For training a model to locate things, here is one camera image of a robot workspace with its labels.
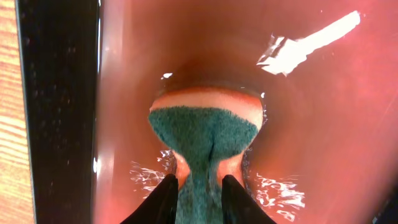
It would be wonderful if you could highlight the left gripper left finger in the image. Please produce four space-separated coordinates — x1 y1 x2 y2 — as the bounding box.
121 174 178 224

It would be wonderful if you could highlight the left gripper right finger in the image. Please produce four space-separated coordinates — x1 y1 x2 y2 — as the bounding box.
221 175 276 224

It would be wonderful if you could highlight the green and orange sponge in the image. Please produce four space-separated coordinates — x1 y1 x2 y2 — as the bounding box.
148 87 264 223

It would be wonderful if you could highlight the black and red tray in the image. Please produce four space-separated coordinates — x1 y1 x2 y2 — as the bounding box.
16 0 397 223

